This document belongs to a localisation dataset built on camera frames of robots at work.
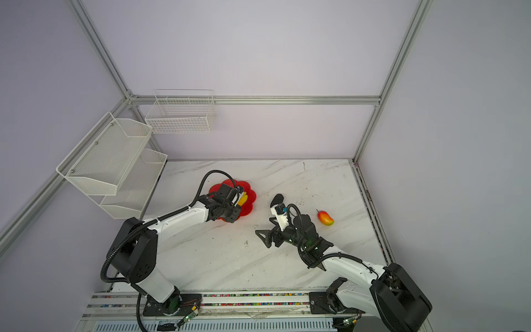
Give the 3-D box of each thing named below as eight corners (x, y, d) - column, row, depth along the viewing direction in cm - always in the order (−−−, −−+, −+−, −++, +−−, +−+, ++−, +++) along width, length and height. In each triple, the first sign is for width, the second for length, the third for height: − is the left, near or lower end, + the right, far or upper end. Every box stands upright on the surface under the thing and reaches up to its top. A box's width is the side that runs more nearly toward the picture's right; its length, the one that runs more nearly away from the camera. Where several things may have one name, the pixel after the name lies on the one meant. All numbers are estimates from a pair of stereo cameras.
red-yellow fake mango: (327, 228, 95) (328, 224, 92) (314, 214, 100) (315, 210, 97) (333, 224, 96) (334, 220, 93) (320, 210, 101) (321, 206, 98)
